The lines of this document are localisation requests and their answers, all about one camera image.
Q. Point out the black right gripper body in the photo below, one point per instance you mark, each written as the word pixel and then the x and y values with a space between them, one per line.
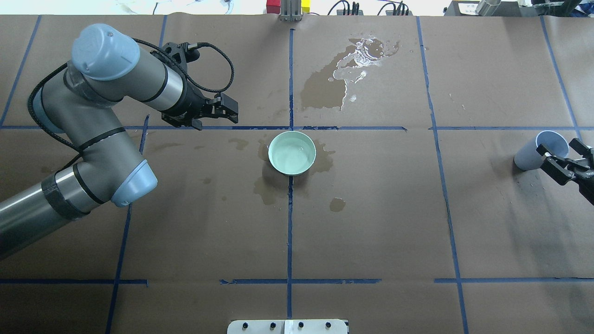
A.
pixel 585 178

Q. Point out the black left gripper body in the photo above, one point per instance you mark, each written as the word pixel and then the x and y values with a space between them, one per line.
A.
pixel 190 102

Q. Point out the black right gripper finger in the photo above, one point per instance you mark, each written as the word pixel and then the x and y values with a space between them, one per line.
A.
pixel 587 152
pixel 555 166

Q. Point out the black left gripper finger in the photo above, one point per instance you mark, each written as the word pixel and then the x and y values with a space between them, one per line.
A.
pixel 223 104
pixel 226 114

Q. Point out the light green bowl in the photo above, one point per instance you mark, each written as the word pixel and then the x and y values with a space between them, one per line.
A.
pixel 292 153

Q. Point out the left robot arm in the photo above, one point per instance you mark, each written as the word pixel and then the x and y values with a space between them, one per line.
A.
pixel 74 105

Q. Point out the red cube block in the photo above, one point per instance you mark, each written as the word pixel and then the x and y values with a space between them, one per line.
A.
pixel 273 6

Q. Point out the metal cup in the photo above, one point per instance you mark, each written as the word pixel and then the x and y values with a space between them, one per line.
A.
pixel 487 8

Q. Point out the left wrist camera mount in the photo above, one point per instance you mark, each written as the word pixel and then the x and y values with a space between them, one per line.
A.
pixel 176 56

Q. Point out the aluminium frame post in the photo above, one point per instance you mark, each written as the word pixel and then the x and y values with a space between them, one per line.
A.
pixel 291 11

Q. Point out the white pedestal column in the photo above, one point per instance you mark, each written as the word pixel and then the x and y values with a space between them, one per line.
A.
pixel 289 326

